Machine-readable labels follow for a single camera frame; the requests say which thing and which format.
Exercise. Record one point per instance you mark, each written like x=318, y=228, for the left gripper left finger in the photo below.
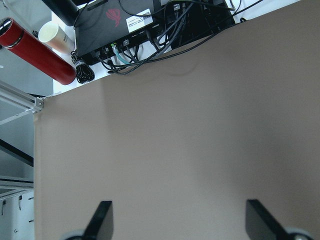
x=100, y=226

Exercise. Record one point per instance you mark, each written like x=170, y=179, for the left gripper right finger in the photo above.
x=260, y=224

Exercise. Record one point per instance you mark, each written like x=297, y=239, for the black laptop red logo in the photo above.
x=124, y=23

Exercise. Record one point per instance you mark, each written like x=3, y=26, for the paper cup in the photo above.
x=52, y=35

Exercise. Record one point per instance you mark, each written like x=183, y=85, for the red water bottle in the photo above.
x=19, y=41

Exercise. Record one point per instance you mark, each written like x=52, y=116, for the aluminium cage frame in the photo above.
x=20, y=99

